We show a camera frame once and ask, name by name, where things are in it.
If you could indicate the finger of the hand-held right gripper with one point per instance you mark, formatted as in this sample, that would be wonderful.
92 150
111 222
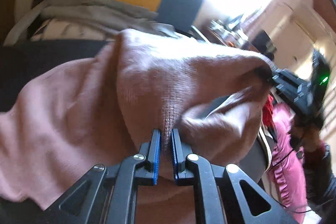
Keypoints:
284 79
288 98

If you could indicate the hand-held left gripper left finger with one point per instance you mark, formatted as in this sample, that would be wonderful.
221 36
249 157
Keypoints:
156 158

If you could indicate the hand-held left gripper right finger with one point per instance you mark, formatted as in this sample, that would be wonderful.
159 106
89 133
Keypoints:
174 158

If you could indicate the pink knit sweater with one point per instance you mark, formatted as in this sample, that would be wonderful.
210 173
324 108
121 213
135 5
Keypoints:
105 95

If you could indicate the person's right hand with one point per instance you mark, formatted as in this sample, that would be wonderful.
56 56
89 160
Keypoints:
307 134

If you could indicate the red knit sweater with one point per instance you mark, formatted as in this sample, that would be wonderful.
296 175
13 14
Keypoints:
267 113

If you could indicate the black monitor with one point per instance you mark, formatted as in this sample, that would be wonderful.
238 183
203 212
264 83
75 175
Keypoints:
262 41

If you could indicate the beige garment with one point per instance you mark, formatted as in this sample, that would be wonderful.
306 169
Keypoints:
265 145

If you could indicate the pink ruffled bedding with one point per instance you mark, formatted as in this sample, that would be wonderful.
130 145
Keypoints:
286 161

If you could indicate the wooden desk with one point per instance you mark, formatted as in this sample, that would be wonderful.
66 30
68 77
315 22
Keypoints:
223 32

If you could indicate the beige patterned pillow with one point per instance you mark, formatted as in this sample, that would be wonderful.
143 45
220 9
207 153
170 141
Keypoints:
65 29

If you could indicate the grey hoodie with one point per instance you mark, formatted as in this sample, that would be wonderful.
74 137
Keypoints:
92 14

